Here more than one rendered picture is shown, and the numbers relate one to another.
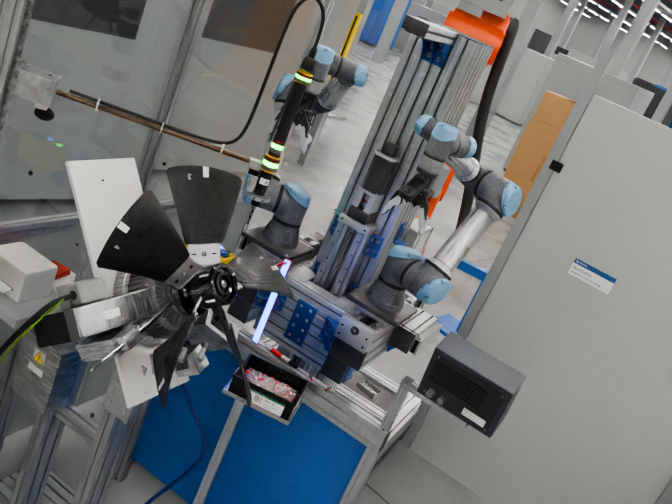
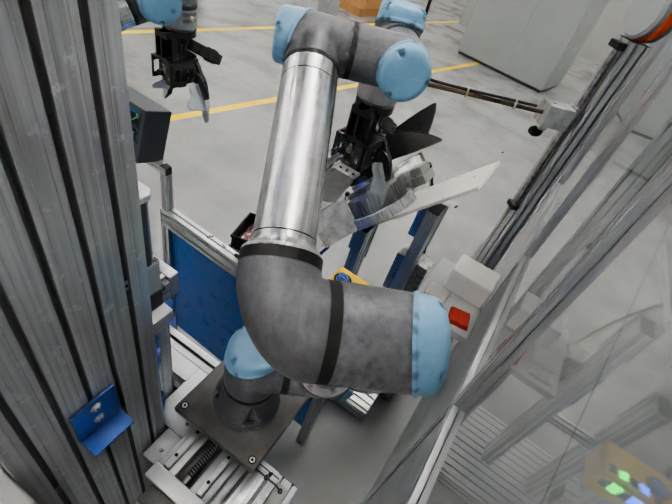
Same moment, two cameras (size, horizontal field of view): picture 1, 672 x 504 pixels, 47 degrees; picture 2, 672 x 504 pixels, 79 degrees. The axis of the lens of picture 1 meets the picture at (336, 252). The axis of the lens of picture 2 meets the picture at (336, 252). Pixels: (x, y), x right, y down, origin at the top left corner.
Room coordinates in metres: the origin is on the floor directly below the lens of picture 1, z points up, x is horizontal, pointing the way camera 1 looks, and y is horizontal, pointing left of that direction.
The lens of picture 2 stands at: (3.32, 0.32, 1.95)
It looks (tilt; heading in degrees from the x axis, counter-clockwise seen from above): 42 degrees down; 180
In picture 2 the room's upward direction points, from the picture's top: 18 degrees clockwise
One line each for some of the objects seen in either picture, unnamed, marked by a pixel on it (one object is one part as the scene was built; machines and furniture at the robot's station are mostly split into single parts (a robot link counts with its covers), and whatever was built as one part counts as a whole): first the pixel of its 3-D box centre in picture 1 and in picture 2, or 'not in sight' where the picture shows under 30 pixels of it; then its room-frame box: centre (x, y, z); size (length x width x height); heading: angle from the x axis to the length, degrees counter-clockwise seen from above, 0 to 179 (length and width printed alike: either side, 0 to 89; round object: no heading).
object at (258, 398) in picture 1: (268, 386); (264, 239); (2.13, 0.03, 0.84); 0.22 x 0.17 x 0.07; 85
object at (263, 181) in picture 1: (283, 129); not in sight; (2.01, 0.26, 1.66); 0.04 x 0.04 x 0.46
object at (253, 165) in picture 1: (260, 180); not in sight; (2.01, 0.27, 1.50); 0.09 x 0.07 x 0.10; 104
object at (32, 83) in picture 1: (36, 84); (556, 115); (1.86, 0.87, 1.54); 0.10 x 0.07 x 0.08; 104
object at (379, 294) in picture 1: (388, 290); not in sight; (2.71, -0.24, 1.09); 0.15 x 0.15 x 0.10
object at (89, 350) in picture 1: (108, 342); not in sight; (1.71, 0.45, 1.03); 0.15 x 0.10 x 0.14; 69
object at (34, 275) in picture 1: (16, 272); (472, 278); (2.04, 0.87, 0.91); 0.17 x 0.16 x 0.11; 69
